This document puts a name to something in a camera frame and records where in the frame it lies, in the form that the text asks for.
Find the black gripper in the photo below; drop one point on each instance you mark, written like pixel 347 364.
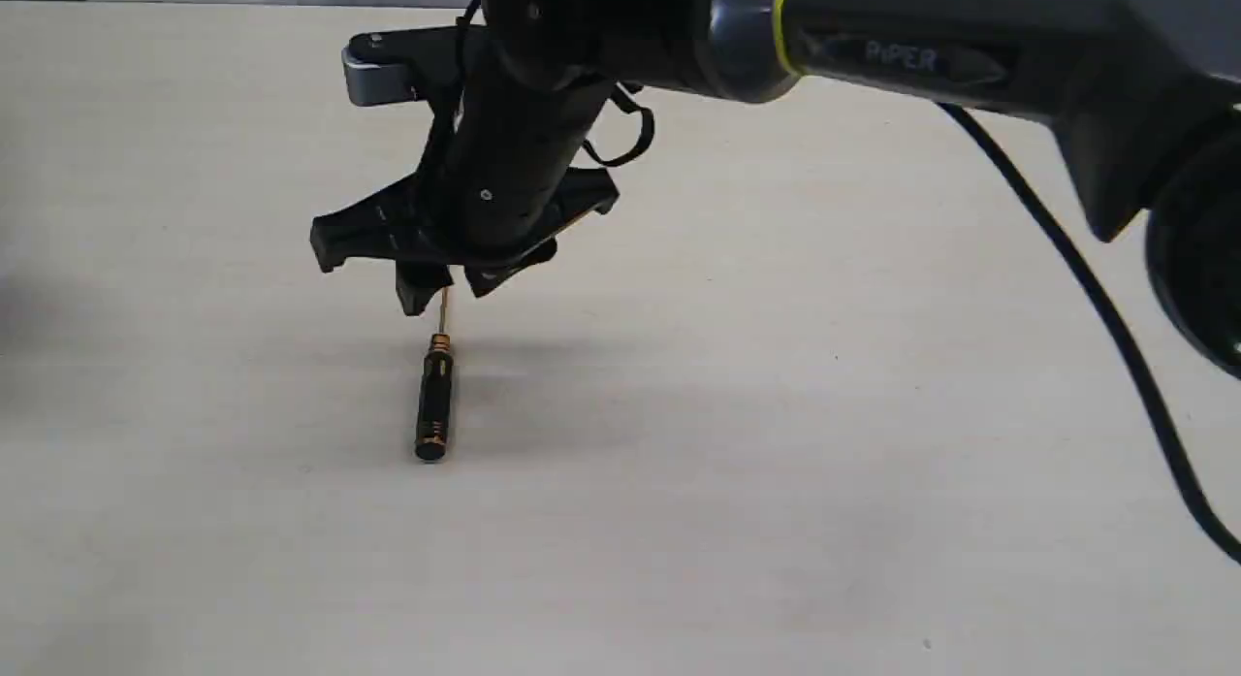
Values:
pixel 401 223

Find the black gold precision screwdriver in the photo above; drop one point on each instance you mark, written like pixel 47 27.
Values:
pixel 435 399

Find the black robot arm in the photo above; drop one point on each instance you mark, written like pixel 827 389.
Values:
pixel 1141 95

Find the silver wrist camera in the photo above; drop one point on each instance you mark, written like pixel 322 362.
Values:
pixel 404 66

